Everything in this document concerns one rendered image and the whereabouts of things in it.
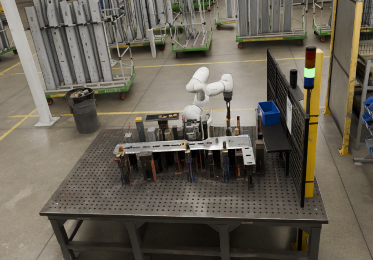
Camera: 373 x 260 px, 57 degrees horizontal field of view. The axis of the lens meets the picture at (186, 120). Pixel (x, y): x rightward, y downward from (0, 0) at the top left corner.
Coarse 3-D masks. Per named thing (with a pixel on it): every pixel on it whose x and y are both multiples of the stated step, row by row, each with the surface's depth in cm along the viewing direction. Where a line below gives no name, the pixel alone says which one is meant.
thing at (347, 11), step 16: (336, 0) 493; (352, 0) 410; (336, 16) 500; (352, 16) 415; (336, 32) 501; (352, 32) 417; (336, 48) 503; (352, 48) 409; (336, 64) 505; (352, 64) 417; (336, 80) 505; (352, 80) 426; (336, 96) 507; (352, 96) 435; (336, 112) 516
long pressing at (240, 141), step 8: (224, 136) 350; (232, 136) 348; (240, 136) 347; (248, 136) 346; (120, 144) 359; (128, 144) 357; (136, 144) 356; (144, 144) 354; (152, 144) 352; (160, 144) 350; (168, 144) 349; (176, 144) 348; (200, 144) 342; (208, 144) 340; (216, 144) 339; (232, 144) 336; (240, 144) 334; (248, 144) 333; (128, 152) 343; (136, 152) 342
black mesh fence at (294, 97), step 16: (272, 64) 399; (272, 80) 406; (272, 96) 415; (288, 96) 312; (304, 112) 262; (304, 128) 258; (304, 144) 263; (304, 160) 269; (304, 176) 276; (304, 192) 284
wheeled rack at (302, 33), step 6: (306, 0) 879; (270, 6) 989; (306, 6) 886; (270, 12) 997; (306, 12) 892; (270, 18) 1005; (294, 18) 989; (306, 18) 899; (270, 24) 1013; (306, 24) 906; (270, 30) 990; (282, 30) 980; (294, 30) 971; (300, 30) 969; (306, 30) 914; (252, 36) 959; (258, 36) 955; (264, 36) 952; (270, 36) 948; (276, 36) 944; (282, 36) 938; (288, 36) 934; (294, 36) 927; (300, 36) 921; (306, 36) 918; (240, 42) 969; (300, 42) 939
